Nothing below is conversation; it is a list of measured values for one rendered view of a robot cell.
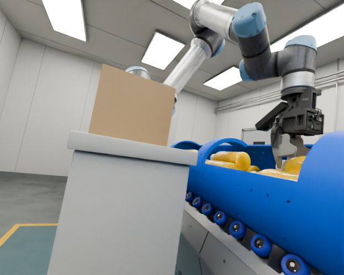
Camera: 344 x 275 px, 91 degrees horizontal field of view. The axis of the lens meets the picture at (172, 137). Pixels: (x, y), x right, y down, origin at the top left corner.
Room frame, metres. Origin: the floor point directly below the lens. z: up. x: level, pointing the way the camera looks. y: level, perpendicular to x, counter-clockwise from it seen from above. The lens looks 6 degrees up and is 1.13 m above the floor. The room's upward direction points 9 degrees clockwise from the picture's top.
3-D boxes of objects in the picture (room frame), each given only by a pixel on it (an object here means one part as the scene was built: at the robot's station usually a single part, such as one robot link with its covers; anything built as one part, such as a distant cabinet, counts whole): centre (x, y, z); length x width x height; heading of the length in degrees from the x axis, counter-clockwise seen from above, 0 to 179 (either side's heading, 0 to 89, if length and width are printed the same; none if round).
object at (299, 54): (0.45, -0.32, 1.45); 0.09 x 0.08 x 0.11; 49
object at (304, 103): (0.44, -0.32, 1.29); 0.09 x 0.08 x 0.12; 19
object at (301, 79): (0.45, -0.32, 1.37); 0.08 x 0.08 x 0.05
